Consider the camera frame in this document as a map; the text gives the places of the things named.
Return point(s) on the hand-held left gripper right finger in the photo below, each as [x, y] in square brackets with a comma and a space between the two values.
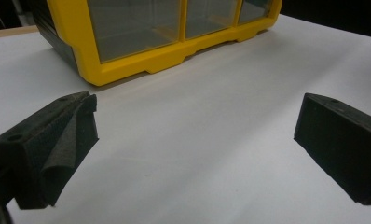
[342, 146]

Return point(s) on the set of clear cabinet drawers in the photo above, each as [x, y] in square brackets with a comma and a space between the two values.
[130, 28]

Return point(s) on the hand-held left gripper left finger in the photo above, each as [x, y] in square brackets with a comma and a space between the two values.
[43, 149]

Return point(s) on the yellow black organizer cabinet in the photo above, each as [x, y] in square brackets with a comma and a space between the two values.
[81, 46]

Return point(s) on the wooden table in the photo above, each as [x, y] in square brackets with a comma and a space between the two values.
[9, 32]

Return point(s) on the white board sheet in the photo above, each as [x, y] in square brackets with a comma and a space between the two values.
[205, 140]

